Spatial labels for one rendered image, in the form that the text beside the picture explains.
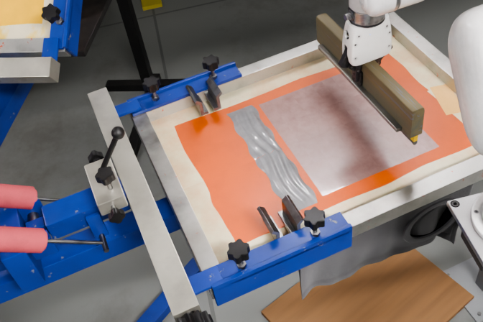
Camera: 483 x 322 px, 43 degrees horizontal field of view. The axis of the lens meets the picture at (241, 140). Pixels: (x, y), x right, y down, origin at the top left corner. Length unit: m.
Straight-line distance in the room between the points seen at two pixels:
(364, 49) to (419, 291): 1.20
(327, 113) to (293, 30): 1.94
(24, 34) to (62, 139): 1.46
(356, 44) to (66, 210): 0.70
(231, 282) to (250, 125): 0.46
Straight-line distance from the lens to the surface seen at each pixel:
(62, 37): 1.57
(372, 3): 1.16
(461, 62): 0.83
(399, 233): 1.54
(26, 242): 1.26
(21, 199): 1.35
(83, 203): 1.33
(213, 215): 1.33
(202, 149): 1.47
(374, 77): 1.34
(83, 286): 2.50
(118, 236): 1.40
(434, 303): 2.30
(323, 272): 1.50
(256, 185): 1.37
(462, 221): 1.10
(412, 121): 1.27
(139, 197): 1.29
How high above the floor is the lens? 2.00
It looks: 45 degrees down
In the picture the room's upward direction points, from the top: 10 degrees counter-clockwise
